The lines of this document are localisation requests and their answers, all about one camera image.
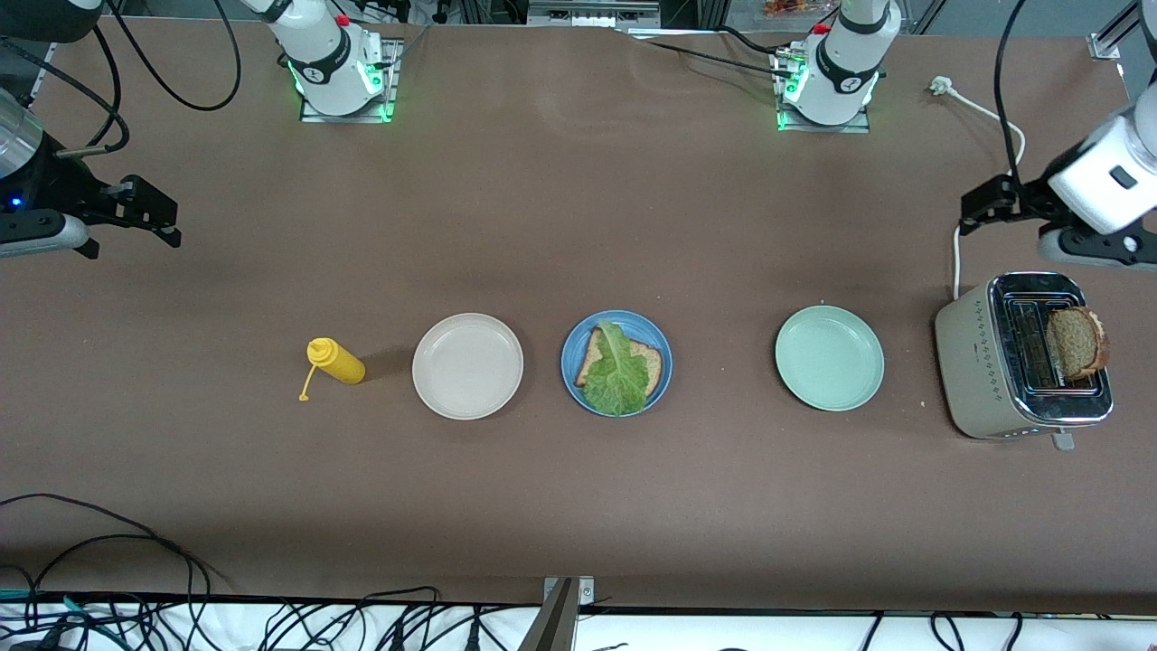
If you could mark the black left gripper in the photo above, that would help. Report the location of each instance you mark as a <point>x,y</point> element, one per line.
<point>1028,196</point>

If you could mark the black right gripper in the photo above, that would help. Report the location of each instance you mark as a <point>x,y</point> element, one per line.
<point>56,187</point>

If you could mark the brown bread slice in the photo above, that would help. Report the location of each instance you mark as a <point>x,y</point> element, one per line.
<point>654,360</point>
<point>1076,344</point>

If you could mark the yellow mustard squeeze bottle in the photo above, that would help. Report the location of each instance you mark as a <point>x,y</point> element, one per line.
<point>339,362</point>

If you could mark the green lettuce leaf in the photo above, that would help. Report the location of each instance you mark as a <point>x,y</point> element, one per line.
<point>619,375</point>

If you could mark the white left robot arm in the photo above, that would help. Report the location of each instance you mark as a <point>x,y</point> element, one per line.
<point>1116,172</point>

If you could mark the pale green plate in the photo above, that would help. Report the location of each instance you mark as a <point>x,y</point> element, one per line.
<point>829,358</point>

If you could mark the beige plate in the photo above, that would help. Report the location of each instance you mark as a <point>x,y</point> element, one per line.
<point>468,366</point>

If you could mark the blue plate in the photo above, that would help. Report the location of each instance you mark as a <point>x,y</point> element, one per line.
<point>572,348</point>

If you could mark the beige and chrome toaster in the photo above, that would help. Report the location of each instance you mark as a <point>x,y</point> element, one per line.
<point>972,380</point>

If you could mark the orange package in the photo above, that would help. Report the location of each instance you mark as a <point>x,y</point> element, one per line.
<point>786,7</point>

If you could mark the aluminium table frame rail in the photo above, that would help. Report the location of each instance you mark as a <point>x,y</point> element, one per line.
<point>1107,41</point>
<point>41,81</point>

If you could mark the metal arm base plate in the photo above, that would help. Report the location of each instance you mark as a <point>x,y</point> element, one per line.
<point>348,118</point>
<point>827,127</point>

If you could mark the grey metal background frame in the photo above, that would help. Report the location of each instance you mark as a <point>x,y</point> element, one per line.
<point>592,11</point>

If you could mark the metal mount bracket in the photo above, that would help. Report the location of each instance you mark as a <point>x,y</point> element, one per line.
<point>565,592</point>

